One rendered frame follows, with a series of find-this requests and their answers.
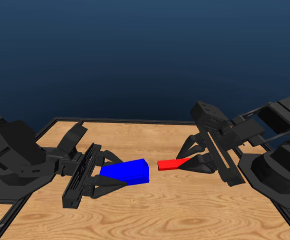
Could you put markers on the blue hollow block socket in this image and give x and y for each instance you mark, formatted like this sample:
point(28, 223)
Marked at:
point(129, 170)

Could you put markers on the thin red bar peg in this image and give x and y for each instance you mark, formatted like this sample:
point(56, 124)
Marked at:
point(167, 164)

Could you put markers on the black table frame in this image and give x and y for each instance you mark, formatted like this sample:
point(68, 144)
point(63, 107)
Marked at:
point(134, 121)

